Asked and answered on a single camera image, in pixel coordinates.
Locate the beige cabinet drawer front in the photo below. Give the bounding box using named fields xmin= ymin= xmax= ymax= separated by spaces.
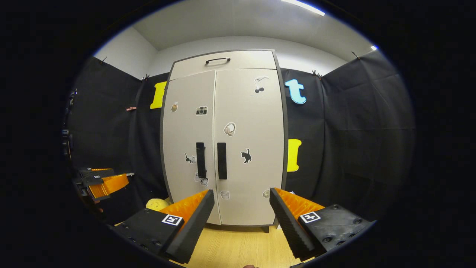
xmin=169 ymin=50 xmax=277 ymax=80

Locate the black backdrop cloth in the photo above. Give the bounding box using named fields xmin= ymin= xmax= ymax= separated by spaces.
xmin=69 ymin=48 xmax=416 ymax=227

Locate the yellow plush toy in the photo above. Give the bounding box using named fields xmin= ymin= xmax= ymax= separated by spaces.
xmin=146 ymin=198 xmax=172 ymax=212

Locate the white cabinet door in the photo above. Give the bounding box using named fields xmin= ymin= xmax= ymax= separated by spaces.
xmin=213 ymin=68 xmax=287 ymax=227
xmin=161 ymin=71 xmax=222 ymax=226

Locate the black door handle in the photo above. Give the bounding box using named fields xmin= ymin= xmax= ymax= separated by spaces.
xmin=217 ymin=142 xmax=227 ymax=180
xmin=196 ymin=142 xmax=207 ymax=179

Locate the white shoe cabinet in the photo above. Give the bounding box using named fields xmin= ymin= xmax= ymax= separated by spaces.
xmin=160 ymin=49 xmax=289 ymax=233

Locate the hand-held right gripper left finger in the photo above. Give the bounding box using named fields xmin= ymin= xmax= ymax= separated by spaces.
xmin=113 ymin=189 xmax=215 ymax=264

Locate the dark jointed stand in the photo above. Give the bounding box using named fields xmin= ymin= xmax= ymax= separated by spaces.
xmin=61 ymin=89 xmax=78 ymax=161

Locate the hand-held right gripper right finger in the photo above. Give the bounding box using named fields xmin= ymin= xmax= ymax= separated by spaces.
xmin=269 ymin=187 xmax=373 ymax=261

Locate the long ceiling light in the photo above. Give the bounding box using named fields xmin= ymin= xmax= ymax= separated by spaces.
xmin=281 ymin=0 xmax=326 ymax=16

